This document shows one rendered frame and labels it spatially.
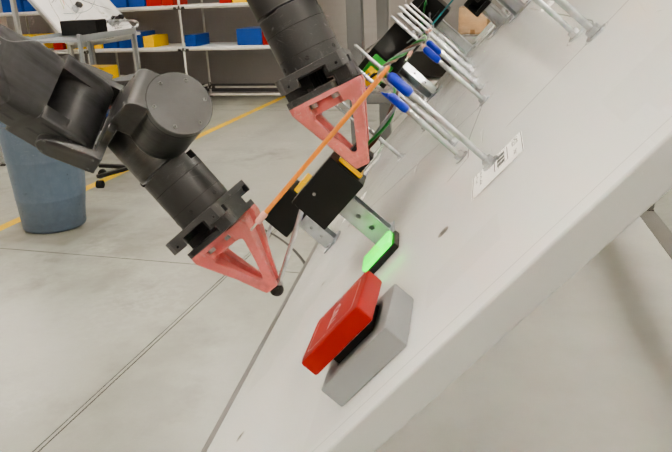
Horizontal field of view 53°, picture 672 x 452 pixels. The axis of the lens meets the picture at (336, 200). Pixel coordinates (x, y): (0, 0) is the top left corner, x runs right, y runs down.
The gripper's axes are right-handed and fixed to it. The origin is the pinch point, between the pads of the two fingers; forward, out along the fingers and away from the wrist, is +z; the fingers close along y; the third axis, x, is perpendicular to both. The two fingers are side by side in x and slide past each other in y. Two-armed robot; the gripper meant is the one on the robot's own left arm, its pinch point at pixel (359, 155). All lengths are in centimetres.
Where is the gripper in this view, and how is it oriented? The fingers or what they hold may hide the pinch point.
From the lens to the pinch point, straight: 62.8
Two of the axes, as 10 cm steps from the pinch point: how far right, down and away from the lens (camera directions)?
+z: 4.5, 8.8, 1.3
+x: -8.9, 4.3, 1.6
